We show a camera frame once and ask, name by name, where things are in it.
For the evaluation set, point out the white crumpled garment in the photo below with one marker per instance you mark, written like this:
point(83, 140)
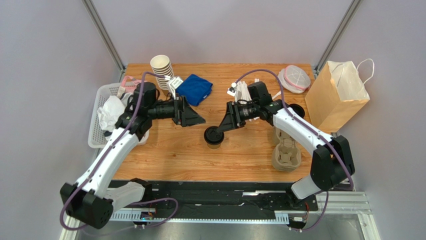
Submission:
point(110, 112)

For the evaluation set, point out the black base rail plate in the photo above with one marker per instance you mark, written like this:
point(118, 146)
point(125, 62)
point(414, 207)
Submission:
point(220, 200)

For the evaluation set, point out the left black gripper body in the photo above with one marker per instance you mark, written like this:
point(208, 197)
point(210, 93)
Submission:
point(177, 116)

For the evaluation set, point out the single brown paper cup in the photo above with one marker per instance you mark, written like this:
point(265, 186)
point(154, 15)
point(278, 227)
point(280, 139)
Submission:
point(214, 144)

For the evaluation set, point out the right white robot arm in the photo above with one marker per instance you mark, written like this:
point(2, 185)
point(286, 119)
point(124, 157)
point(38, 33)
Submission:
point(332, 160)

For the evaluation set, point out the black cup lid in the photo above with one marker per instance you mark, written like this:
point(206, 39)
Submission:
point(211, 133)

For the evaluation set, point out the stack of paper cups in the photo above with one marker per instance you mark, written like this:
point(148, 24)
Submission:
point(161, 65)

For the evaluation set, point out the stack of black lids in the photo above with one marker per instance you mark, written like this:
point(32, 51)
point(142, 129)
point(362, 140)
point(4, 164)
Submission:
point(298, 109)

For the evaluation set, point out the pink cloth item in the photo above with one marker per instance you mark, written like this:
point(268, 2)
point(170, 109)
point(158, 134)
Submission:
point(128, 85)

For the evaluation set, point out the white pink mesh pouch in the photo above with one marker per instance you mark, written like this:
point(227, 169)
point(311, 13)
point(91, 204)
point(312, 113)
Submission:
point(294, 79)

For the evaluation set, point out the blue folded cloth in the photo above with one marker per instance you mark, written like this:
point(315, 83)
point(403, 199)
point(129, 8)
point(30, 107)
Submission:
point(195, 89)

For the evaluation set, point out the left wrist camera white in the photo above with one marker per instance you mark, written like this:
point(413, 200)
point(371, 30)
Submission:
point(173, 82)

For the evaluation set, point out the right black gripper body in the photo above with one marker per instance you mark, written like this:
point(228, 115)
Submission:
point(233, 114)

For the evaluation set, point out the white plastic basket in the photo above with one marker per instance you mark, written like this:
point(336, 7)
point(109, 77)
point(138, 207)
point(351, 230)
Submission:
point(96, 137)

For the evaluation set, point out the left aluminium frame post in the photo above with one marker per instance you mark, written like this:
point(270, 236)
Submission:
point(97, 20)

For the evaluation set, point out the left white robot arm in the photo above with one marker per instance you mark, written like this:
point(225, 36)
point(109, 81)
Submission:
point(88, 199)

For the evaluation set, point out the brown paper bag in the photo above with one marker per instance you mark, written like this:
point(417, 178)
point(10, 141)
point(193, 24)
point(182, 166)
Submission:
point(337, 94)

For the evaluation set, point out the right aluminium frame post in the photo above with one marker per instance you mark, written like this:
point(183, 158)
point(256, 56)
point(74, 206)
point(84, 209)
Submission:
point(338, 33)

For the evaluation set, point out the aluminium frame post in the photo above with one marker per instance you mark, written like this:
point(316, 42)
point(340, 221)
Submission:
point(97, 20)
point(338, 33)

